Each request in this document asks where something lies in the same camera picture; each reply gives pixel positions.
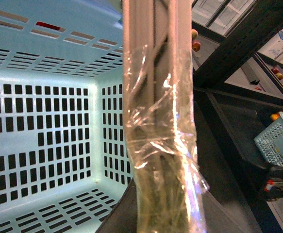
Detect grey taped basket handle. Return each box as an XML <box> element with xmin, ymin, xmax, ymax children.
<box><xmin>122</xmin><ymin>0</ymin><xmax>207</xmax><ymax>233</ymax></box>

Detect light blue plastic basket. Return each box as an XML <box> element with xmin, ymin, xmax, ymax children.
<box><xmin>0</xmin><ymin>0</ymin><xmax>132</xmax><ymax>233</ymax></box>

